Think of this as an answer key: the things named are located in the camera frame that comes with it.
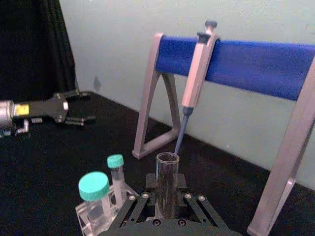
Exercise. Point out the wide vial with teal cap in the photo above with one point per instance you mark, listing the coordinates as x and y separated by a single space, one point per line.
93 185

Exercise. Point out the clear acrylic tube rack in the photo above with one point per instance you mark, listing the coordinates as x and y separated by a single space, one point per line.
83 221

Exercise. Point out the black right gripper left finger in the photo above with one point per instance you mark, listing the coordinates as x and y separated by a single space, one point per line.
137 209

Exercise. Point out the black table cloth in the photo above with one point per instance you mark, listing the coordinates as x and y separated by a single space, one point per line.
49 159

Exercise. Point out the black curtain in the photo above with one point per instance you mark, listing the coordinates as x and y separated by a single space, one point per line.
29 49

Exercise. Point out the clear glass tube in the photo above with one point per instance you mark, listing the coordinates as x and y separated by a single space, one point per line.
167 172

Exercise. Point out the grey pipette with blue tip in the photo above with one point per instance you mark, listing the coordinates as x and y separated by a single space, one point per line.
197 73

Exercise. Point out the narrow tube with teal cap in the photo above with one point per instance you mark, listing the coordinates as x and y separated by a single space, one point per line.
115 161

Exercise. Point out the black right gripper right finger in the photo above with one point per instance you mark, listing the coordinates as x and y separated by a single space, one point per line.
197 209

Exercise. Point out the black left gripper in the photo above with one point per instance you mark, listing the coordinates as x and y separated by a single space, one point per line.
41 108

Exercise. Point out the grey stand with blue bar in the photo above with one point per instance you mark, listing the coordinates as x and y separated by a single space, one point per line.
246 66

